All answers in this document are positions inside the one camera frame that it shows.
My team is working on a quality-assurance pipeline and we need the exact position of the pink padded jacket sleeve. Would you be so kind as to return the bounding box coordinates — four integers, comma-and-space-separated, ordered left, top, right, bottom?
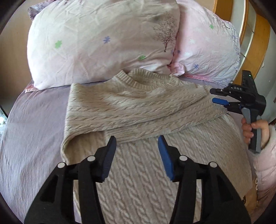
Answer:
250, 126, 275, 223

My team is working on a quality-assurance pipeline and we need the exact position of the person's right hand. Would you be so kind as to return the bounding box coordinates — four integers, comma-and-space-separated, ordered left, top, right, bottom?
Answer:
241, 118, 270, 149

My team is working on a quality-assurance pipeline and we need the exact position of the pale pink floral left pillow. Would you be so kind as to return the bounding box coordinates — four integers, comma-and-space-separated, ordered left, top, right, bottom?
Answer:
27, 1, 180, 90

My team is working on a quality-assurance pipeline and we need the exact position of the wooden headboard frame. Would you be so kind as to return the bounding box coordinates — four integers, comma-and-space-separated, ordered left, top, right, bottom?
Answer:
213, 1, 270, 84

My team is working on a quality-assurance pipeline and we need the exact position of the beige cable-knit sweater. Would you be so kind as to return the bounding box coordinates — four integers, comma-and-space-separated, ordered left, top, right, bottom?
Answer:
61, 69, 252, 223

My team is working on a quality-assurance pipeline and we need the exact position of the pink floral right pillow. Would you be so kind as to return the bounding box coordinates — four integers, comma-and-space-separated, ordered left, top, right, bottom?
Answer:
169, 1, 240, 86

